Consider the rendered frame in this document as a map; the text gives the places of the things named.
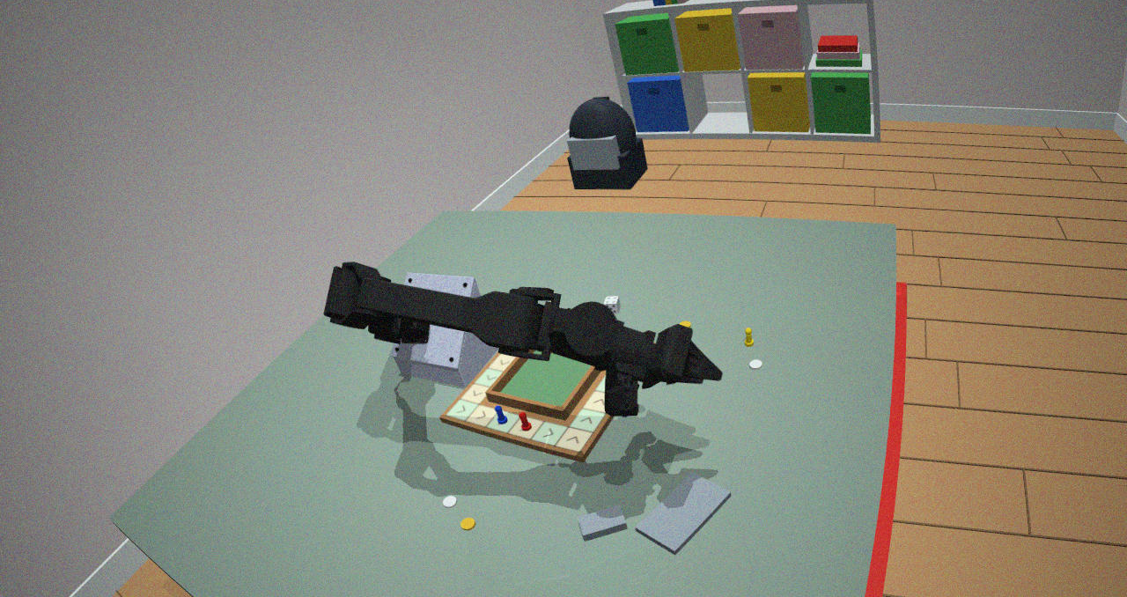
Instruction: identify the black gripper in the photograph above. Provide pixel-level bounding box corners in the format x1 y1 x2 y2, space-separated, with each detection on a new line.
591 321 724 389

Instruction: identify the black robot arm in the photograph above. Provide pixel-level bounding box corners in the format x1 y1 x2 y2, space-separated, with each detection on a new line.
323 262 647 417

